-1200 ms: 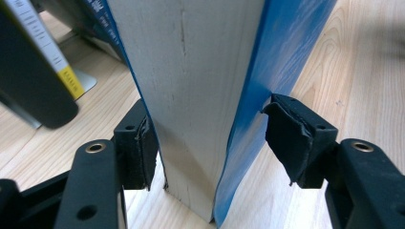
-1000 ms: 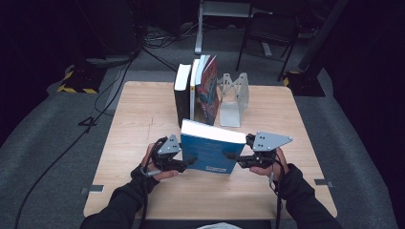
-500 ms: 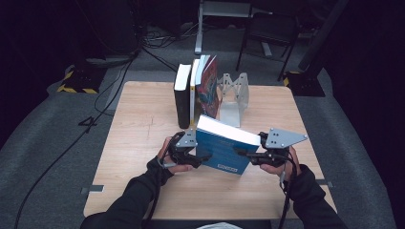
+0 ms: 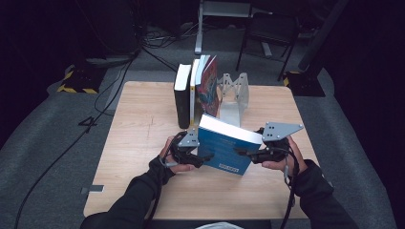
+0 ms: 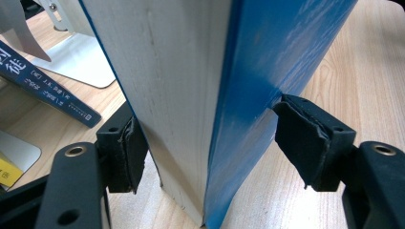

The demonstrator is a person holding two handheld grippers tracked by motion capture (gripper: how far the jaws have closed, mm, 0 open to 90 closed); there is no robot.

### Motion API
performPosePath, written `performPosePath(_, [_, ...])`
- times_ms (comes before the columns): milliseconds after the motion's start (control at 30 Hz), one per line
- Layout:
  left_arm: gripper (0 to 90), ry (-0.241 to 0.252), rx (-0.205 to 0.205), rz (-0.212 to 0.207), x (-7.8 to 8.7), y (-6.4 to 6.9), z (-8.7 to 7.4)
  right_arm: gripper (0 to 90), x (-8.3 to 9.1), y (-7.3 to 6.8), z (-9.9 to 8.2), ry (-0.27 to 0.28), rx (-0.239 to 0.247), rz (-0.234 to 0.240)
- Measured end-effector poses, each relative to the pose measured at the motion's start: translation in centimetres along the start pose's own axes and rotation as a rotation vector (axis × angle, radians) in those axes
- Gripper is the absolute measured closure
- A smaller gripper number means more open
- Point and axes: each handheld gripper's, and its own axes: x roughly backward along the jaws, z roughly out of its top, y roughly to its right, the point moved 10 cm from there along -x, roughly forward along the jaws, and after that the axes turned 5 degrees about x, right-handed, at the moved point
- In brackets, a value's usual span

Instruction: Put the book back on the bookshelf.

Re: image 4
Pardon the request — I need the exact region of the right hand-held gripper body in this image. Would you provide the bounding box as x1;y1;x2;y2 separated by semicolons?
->
252;121;305;165

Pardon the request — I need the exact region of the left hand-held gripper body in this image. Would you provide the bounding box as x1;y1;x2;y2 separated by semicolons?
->
171;127;204;169

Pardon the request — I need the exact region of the thick blue book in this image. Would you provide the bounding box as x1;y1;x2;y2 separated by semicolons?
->
197;114;265;177

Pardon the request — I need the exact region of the expandable metal book rack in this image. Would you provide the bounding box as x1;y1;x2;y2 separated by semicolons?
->
218;72;250;128

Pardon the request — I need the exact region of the black book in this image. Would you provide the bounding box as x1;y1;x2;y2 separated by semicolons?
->
173;63;192;130

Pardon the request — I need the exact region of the yellow book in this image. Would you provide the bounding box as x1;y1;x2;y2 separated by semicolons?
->
189;58;202;126

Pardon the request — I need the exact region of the red illustrated book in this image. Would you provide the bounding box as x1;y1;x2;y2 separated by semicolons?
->
194;54;223;118

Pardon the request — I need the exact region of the person's left hand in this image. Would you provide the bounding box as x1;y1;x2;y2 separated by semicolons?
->
159;135;197;175

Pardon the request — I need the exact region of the person's right hand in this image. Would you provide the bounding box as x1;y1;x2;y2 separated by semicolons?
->
261;135;309;175

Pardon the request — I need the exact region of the yellow black striped base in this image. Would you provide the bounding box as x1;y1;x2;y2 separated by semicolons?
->
283;70;326;98
56;65;106;94

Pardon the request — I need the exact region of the person's light clothing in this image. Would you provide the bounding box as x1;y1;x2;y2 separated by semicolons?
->
195;221;245;229

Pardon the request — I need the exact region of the black chair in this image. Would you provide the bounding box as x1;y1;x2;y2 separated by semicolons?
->
235;11;300;82

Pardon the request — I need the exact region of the grey tape strip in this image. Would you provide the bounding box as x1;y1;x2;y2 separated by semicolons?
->
80;184;105;195

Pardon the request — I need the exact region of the grey metal stand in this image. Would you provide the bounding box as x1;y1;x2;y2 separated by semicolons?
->
194;0;256;55

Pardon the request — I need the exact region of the right hand-held gripper cable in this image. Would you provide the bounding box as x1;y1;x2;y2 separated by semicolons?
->
280;149;301;229

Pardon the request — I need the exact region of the hand-held gripper cable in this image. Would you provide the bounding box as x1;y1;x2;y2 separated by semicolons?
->
148;158;167;229
280;149;301;229

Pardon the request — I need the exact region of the left hand-held gripper cable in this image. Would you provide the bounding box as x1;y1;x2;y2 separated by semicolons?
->
148;158;167;229

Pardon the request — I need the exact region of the dark slanted post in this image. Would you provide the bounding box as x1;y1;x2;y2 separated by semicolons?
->
297;0;352;73

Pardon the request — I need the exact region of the long black floor cable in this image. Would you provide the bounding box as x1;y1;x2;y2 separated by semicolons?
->
13;47;141;229

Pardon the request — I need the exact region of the tangle of floor cables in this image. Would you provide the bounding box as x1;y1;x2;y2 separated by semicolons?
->
142;27;199;49

